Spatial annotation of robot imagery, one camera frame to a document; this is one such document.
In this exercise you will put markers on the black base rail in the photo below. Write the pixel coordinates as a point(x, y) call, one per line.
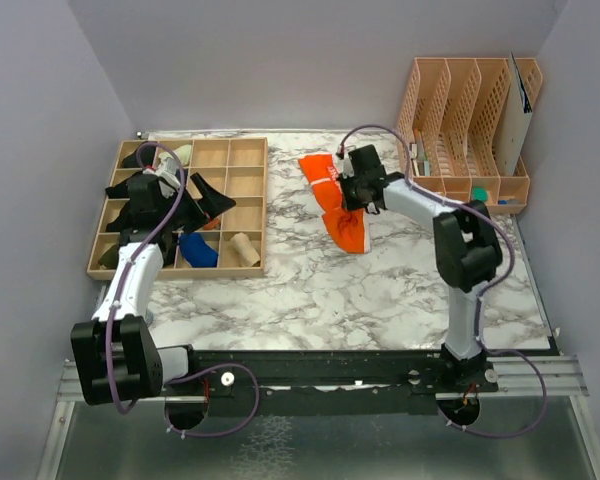
point(254, 400)

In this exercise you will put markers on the black rolled underwear third row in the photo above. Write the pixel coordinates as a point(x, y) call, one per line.
point(120, 222)

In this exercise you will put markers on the green object in rack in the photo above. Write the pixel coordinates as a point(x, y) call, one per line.
point(480, 194)

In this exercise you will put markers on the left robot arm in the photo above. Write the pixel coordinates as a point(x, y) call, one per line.
point(116, 359)

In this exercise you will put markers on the beige rolled underwear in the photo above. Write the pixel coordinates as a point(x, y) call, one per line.
point(247, 253)

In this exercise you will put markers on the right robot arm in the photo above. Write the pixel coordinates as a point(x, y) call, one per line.
point(467, 251)

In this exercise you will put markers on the white board in rack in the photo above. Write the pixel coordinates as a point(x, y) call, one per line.
point(514, 120)

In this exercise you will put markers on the aluminium extrusion rail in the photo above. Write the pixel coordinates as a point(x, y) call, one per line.
point(502, 375)

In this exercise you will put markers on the rust brown underwear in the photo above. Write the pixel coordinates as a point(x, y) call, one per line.
point(213, 224)

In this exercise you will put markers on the wooden compartment organizer tray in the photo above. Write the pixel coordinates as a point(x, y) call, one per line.
point(236, 168)

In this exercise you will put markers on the pink plastic file rack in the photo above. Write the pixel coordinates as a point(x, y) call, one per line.
point(450, 111)

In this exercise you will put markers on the black rolled underwear second row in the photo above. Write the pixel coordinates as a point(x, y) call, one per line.
point(118, 191)

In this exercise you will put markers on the blue white round tin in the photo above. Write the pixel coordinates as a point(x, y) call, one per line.
point(149, 318)

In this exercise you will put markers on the blue rolled underwear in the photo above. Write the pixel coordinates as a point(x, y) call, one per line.
point(196, 252)

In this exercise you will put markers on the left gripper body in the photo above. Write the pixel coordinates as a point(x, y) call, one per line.
point(181, 210)

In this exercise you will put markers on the black rolled underwear top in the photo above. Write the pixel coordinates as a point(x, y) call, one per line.
point(131, 161)

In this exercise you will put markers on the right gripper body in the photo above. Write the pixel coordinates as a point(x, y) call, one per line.
point(352, 195)

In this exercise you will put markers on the light green rolled underwear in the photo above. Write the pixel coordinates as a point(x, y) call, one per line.
point(184, 153)

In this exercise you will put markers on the bright orange underwear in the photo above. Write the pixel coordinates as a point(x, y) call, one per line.
point(347, 229)

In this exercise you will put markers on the dark green rolled underwear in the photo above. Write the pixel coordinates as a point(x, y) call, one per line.
point(109, 259)

